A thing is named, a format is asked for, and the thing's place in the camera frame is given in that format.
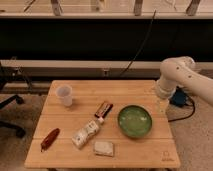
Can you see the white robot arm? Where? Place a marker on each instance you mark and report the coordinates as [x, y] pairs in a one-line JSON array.
[[180, 71]]

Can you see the green ceramic bowl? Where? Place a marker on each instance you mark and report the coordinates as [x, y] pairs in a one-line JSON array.
[[134, 121]]

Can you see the brown candy bar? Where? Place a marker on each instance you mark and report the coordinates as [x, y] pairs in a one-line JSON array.
[[103, 110]]

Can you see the white grey sponge block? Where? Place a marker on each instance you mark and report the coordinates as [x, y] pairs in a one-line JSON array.
[[104, 148]]

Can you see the blue power box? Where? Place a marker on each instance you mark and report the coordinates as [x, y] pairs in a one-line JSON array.
[[179, 98]]

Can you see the red brown sausage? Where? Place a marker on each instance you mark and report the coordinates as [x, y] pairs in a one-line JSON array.
[[49, 139]]

